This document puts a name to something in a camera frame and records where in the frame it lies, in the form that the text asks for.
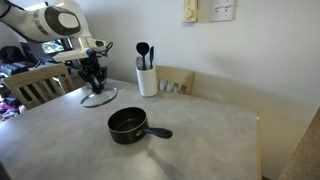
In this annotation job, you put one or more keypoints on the brown speckled countertop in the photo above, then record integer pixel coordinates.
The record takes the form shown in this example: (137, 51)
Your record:
(305, 153)

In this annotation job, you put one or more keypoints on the wooden chair with curved backrest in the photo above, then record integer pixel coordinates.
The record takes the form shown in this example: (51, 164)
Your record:
(175, 75)

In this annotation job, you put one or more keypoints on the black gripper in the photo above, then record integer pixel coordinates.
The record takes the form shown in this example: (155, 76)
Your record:
(93, 68)

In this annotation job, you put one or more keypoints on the black ladle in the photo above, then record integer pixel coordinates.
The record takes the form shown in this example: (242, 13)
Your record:
(142, 48)

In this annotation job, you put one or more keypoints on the glass lid with black knob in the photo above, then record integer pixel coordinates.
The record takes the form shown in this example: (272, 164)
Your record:
(100, 98)

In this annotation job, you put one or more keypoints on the colourful clothes pile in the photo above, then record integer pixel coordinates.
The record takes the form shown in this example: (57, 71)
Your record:
(8, 110)

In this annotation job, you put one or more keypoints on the yellow wall thermostat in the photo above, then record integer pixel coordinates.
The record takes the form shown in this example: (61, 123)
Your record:
(190, 11)

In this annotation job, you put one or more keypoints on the window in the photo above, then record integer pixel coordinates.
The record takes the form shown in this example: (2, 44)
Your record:
(53, 47)

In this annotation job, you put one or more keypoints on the black spatula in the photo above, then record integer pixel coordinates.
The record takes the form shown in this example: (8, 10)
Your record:
(151, 55)

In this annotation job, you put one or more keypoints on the wooden chair with slatted backrest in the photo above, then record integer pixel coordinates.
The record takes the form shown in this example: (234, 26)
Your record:
(33, 76)

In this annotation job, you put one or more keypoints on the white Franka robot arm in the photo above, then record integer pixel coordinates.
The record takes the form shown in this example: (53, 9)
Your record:
(50, 21)

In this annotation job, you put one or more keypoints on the white utensil holder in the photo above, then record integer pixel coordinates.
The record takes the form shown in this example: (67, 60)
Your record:
(146, 83)

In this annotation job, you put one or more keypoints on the metal whisk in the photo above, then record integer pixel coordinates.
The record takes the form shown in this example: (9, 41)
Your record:
(138, 62)

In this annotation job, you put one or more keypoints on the white light switch plate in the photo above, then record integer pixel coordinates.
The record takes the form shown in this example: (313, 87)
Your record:
(222, 10)

